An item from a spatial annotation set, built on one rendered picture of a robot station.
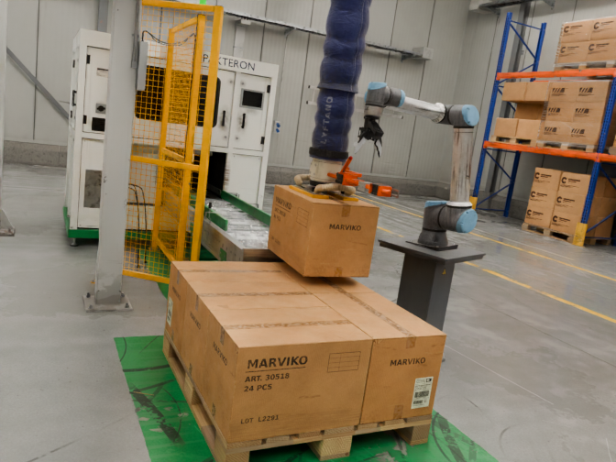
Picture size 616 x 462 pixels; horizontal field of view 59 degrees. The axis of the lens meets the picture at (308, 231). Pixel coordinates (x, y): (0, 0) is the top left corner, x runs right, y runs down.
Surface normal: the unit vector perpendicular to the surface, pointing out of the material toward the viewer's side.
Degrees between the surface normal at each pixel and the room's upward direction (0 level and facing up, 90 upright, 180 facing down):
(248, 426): 90
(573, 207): 91
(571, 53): 91
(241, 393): 90
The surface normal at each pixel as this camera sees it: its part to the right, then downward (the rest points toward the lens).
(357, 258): 0.39, 0.23
